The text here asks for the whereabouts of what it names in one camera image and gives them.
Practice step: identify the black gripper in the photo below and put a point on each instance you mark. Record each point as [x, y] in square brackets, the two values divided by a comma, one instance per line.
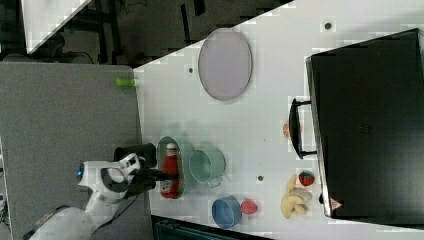
[145, 181]

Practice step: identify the red ketchup bottle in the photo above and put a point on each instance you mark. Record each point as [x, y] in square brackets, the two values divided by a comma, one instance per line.
[169, 188]

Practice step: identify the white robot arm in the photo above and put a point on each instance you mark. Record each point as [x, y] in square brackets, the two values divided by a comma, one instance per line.
[108, 183]

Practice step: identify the green cup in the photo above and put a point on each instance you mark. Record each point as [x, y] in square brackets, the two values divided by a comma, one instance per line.
[207, 166]

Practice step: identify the blue bowl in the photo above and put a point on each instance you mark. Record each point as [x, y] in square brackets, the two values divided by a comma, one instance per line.
[226, 212]

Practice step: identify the large red strawberry toy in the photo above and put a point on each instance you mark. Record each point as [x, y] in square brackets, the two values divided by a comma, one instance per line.
[249, 207]

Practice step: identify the green marker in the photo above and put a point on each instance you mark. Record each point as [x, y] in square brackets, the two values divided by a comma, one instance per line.
[125, 82]

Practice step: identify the grey round plate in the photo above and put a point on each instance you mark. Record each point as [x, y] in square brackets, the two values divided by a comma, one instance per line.
[225, 64]

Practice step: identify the orange slice toy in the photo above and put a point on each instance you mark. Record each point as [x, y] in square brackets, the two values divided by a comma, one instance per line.
[286, 130]

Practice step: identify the peeled banana toy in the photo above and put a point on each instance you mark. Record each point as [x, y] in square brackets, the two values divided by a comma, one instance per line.
[295, 200]

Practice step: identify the small red strawberry toy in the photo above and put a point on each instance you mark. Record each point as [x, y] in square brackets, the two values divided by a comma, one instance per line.
[306, 178]

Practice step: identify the silver toaster oven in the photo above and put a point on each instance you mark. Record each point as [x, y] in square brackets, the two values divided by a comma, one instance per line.
[367, 111]

